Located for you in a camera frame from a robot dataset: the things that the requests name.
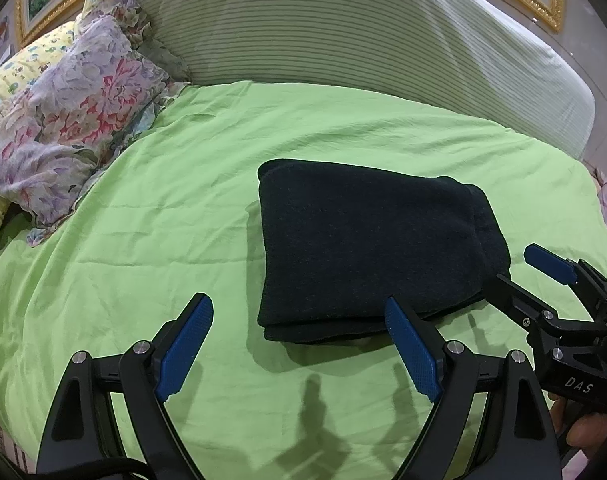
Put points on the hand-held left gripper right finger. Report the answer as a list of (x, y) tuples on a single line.
[(413, 350)]

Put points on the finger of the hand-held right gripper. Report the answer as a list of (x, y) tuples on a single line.
[(518, 300), (548, 260)]

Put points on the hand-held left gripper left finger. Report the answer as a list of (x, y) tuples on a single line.
[(186, 347)]

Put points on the dark navy pants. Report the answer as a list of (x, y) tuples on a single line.
[(363, 245)]

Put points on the person's right hand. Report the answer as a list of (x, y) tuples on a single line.
[(593, 430)]

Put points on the green bed sheet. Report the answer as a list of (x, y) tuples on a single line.
[(133, 240)]

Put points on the floral pillow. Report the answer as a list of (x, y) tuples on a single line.
[(73, 125)]

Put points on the striped white padded headboard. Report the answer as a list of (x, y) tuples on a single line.
[(333, 25)]

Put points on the yellow printed pillow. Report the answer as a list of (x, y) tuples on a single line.
[(43, 50)]

